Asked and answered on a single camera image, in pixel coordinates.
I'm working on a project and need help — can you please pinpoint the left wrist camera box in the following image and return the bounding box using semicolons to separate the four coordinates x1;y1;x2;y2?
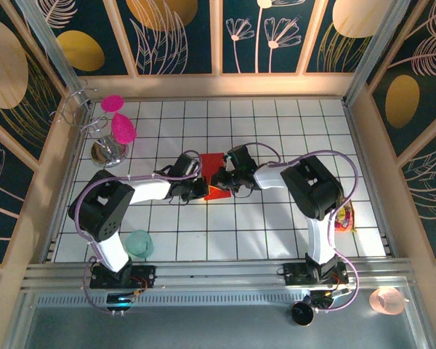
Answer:
173;152;203;177

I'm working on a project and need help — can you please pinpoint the aluminium frame post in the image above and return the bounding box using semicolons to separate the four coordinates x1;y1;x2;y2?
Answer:
15;0;92;102
342;0;412;107

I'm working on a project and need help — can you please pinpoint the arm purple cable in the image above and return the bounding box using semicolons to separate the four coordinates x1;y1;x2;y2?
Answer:
243;142;361;314
75;150;205;316

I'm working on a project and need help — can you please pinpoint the red square paper sheet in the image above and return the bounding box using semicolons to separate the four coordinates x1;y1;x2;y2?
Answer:
198;153;233;201

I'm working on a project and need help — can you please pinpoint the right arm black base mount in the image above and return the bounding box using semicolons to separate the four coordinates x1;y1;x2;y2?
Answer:
282;261;350;289

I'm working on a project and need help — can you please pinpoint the black round cap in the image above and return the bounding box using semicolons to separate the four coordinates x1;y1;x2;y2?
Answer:
290;296;318;326

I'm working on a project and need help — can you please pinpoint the aluminium front rail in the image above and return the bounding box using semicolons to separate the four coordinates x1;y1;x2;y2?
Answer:
20;257;422;292

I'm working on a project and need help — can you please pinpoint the pink wine glass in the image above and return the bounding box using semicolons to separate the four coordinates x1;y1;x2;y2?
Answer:
100;94;137;145

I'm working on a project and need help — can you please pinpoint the colourful snack packet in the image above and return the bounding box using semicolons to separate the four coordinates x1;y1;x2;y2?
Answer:
333;198;358;234

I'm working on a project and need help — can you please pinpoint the grey vented metal tray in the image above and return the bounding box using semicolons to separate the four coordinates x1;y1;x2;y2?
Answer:
2;286;434;349

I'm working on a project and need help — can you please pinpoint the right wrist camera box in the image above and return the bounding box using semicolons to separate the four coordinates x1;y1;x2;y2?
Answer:
225;144;259;171

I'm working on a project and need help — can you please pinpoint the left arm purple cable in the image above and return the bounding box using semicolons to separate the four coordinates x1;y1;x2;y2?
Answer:
75;150;205;316

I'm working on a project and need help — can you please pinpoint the chrome wire glass rack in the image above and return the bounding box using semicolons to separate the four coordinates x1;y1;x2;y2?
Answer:
49;81;131;169

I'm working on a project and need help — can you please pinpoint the black electronics module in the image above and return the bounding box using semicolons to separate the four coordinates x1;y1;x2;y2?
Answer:
311;284;352;310
105;290;138;314

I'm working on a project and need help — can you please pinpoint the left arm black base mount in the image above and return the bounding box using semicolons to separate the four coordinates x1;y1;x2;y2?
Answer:
89;264;158;290

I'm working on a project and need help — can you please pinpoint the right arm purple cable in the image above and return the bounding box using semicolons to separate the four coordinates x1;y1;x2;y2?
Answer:
243;142;361;314

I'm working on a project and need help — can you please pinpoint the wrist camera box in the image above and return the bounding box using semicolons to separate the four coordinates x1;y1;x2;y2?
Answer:
225;144;259;171
173;152;203;177

